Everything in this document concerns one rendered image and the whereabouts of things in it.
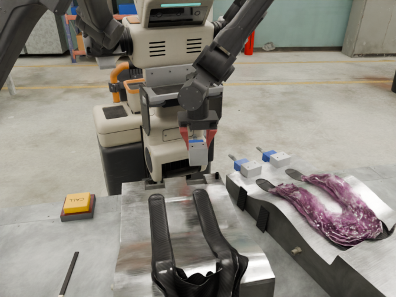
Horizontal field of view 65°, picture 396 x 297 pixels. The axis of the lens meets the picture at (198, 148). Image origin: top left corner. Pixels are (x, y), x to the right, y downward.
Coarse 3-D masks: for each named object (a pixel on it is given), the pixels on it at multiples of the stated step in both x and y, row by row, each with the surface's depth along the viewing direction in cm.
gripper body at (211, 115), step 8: (208, 96) 77; (208, 104) 78; (184, 112) 82; (192, 112) 77; (200, 112) 77; (208, 112) 79; (184, 120) 77; (192, 120) 77; (200, 120) 77; (208, 120) 77; (216, 120) 78
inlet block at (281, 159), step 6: (264, 150) 100; (270, 150) 99; (264, 156) 97; (270, 156) 94; (276, 156) 93; (282, 156) 93; (288, 156) 93; (270, 162) 94; (276, 162) 92; (282, 162) 92; (288, 162) 94; (276, 168) 92
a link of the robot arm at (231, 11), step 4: (236, 0) 90; (240, 0) 90; (244, 0) 89; (232, 4) 92; (236, 4) 91; (240, 4) 90; (232, 8) 92; (236, 8) 92; (228, 12) 93; (232, 12) 92; (236, 12) 92; (224, 16) 95; (228, 16) 93; (232, 16) 93; (264, 16) 91; (228, 20) 95; (260, 20) 92; (256, 24) 93; (248, 36) 96
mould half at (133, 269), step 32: (128, 192) 77; (160, 192) 77; (192, 192) 77; (224, 192) 77; (128, 224) 68; (192, 224) 68; (224, 224) 68; (128, 256) 57; (192, 256) 55; (256, 256) 54; (128, 288) 49; (256, 288) 51
